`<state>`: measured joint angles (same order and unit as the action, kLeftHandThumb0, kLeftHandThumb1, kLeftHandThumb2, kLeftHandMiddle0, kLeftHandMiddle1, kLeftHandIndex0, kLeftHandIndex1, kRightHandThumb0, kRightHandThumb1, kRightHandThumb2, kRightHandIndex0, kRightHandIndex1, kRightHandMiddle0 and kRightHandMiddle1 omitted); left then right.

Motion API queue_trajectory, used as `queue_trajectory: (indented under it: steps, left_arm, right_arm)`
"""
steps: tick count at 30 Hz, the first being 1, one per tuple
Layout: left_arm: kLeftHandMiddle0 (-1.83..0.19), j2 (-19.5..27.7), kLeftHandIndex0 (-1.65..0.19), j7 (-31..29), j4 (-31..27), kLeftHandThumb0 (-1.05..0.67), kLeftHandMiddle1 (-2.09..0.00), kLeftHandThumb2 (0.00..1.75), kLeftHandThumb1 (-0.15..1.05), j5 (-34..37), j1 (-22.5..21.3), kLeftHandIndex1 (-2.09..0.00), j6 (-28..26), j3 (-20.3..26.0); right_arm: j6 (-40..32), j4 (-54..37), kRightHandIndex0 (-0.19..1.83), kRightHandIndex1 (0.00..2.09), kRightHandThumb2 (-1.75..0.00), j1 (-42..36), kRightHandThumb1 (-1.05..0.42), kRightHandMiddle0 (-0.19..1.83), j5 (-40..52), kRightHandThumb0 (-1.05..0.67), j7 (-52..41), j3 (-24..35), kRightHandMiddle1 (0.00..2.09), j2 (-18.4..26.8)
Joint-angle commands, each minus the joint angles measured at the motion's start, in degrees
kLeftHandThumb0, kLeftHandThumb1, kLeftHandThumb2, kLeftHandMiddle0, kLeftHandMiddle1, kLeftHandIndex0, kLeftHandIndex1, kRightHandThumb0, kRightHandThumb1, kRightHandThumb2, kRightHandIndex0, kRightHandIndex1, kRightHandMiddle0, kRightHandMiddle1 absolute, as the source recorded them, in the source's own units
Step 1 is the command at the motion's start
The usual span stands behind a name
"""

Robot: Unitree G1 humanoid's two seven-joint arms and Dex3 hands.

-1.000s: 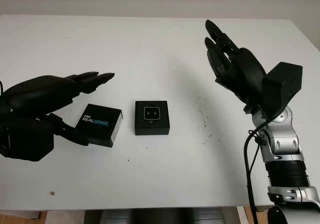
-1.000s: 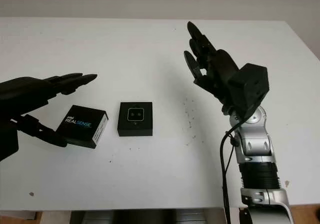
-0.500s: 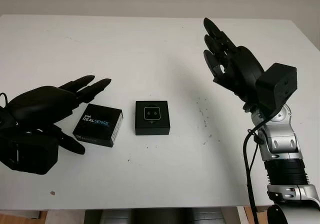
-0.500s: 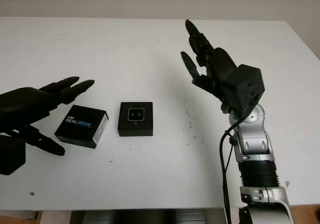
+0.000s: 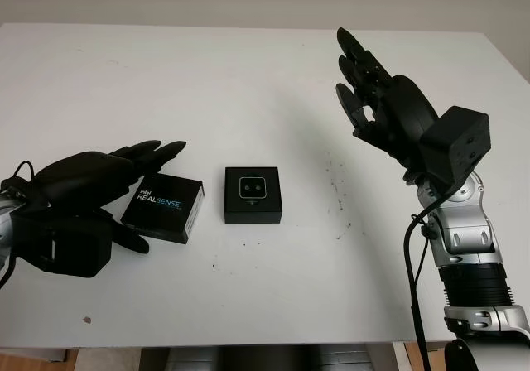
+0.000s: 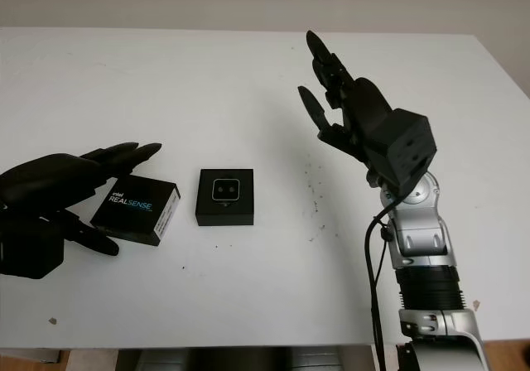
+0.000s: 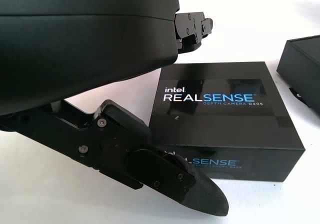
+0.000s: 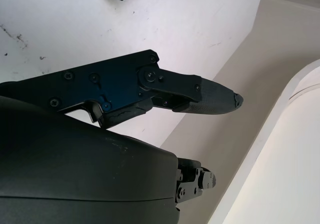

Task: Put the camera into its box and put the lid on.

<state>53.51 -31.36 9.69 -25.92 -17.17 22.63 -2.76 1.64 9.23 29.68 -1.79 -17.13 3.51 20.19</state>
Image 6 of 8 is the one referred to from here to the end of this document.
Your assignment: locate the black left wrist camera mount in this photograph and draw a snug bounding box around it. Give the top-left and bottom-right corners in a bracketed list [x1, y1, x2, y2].
[0, 220, 65, 281]

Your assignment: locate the small silver black camera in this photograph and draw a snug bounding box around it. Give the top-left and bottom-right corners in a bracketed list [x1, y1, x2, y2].
[211, 178, 242, 203]

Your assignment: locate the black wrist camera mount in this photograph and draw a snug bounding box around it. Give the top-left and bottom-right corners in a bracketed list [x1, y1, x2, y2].
[0, 220, 65, 281]
[366, 108, 439, 196]

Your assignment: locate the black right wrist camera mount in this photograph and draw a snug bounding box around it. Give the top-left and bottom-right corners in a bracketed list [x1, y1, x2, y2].
[366, 108, 439, 196]

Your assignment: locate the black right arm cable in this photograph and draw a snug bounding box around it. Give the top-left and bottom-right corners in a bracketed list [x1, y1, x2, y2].
[364, 200, 401, 371]

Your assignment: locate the grey robot torso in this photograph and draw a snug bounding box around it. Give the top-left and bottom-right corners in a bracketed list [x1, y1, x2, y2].
[115, 345, 373, 371]

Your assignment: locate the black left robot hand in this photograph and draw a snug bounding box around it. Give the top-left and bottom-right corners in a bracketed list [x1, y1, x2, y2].
[0, 142, 163, 258]

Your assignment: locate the black RealSense box lid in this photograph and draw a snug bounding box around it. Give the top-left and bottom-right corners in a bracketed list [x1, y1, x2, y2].
[89, 175, 181, 247]

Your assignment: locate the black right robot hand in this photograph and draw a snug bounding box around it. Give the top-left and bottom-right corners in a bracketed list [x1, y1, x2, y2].
[297, 30, 394, 173]

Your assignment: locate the black camera box base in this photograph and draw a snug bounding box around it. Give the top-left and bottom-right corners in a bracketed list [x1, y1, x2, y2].
[193, 166, 254, 227]

